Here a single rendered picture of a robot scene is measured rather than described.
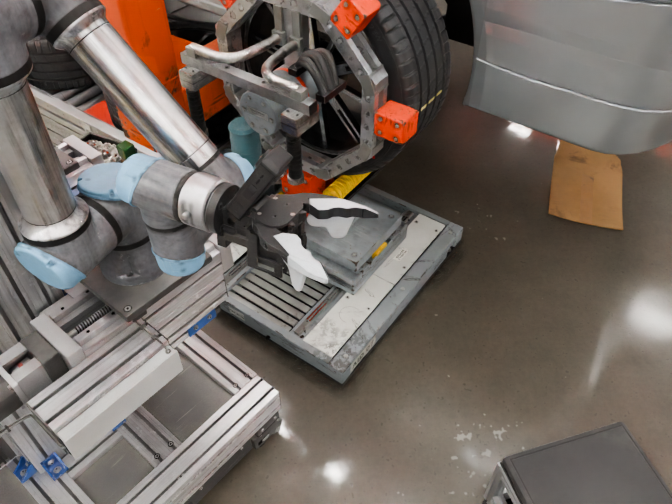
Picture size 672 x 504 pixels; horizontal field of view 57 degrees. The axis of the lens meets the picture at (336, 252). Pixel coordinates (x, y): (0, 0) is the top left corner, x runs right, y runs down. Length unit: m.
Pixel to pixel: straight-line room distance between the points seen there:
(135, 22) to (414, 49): 0.80
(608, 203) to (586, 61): 1.26
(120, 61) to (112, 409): 0.65
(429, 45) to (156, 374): 1.06
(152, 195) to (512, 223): 2.01
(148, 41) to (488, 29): 0.98
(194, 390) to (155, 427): 0.15
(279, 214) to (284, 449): 1.29
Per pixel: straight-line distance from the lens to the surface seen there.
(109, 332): 1.35
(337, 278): 2.18
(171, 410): 1.86
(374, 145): 1.70
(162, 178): 0.86
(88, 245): 1.16
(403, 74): 1.63
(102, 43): 1.00
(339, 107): 1.84
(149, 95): 0.99
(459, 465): 1.99
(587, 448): 1.72
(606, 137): 1.82
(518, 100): 1.85
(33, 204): 1.09
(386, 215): 2.29
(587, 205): 2.86
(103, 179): 1.22
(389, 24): 1.62
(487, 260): 2.50
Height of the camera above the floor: 1.78
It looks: 46 degrees down
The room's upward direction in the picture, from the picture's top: straight up
